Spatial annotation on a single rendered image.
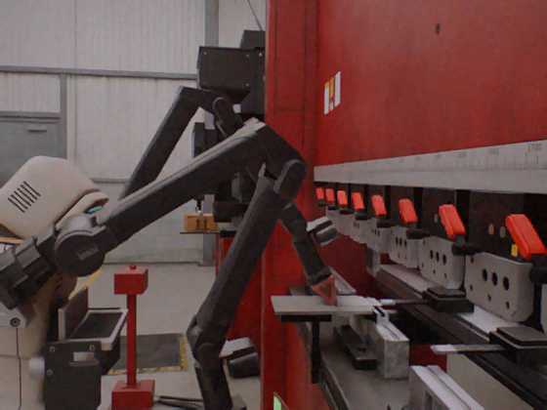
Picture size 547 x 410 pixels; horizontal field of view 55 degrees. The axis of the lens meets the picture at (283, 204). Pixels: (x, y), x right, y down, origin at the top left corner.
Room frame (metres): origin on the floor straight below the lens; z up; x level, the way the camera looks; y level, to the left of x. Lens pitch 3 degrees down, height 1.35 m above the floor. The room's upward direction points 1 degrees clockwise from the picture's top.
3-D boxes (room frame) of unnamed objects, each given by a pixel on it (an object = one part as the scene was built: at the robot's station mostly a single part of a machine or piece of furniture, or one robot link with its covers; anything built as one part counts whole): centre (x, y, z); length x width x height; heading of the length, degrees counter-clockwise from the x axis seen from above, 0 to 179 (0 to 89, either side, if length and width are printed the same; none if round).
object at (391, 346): (1.44, -0.26, 0.92); 0.39 x 0.06 x 0.10; 6
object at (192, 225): (3.53, 0.56, 1.04); 0.30 x 0.26 x 0.12; 9
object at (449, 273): (0.93, -0.31, 1.26); 0.15 x 0.09 x 0.17; 6
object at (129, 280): (3.05, 0.88, 0.41); 0.25 x 0.20 x 0.83; 96
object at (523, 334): (1.10, -0.45, 1.01); 0.26 x 0.12 x 0.05; 96
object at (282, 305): (1.48, -0.11, 1.00); 0.26 x 0.18 x 0.01; 96
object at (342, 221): (1.72, -0.23, 1.26); 0.15 x 0.09 x 0.17; 6
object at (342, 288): (2.05, -0.20, 0.92); 0.50 x 0.06 x 0.10; 6
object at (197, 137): (2.64, 0.40, 1.42); 0.45 x 0.12 x 0.36; 11
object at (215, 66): (2.70, 0.32, 1.53); 0.51 x 0.25 x 0.85; 11
